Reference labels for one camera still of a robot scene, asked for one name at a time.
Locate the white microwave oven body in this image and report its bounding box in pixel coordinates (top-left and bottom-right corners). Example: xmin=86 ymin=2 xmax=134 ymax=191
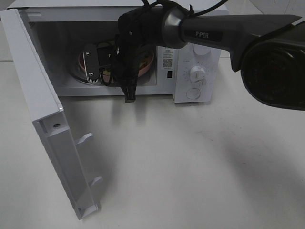
xmin=0 ymin=0 xmax=221 ymax=107

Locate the pink round plate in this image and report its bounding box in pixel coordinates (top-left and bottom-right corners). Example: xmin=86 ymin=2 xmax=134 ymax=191
xmin=77 ymin=46 xmax=154 ymax=78

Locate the white upper power knob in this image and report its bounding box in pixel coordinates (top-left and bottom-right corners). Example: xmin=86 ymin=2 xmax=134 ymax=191
xmin=193 ymin=44 xmax=211 ymax=56

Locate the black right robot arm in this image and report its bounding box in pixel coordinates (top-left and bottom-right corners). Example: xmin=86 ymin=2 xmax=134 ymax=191
xmin=109 ymin=0 xmax=305 ymax=111

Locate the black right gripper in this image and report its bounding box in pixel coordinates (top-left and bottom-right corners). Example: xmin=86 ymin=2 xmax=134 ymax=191
xmin=97 ymin=33 xmax=148 ymax=103

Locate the glass microwave turntable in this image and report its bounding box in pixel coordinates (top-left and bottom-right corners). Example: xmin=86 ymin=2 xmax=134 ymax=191
xmin=66 ymin=66 xmax=119 ymax=87

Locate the white warning label sticker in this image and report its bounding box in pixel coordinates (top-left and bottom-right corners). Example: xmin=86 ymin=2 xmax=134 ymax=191
xmin=162 ymin=48 xmax=174 ymax=70

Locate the white microwave door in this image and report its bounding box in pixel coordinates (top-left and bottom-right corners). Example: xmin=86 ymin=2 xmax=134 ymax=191
xmin=0 ymin=9 xmax=102 ymax=219

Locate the round door release button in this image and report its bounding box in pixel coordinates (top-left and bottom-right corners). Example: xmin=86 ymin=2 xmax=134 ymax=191
xmin=186 ymin=88 xmax=201 ymax=100

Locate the white timer knob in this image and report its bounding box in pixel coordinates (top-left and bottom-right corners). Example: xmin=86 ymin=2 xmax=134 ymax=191
xmin=189 ymin=66 xmax=206 ymax=83

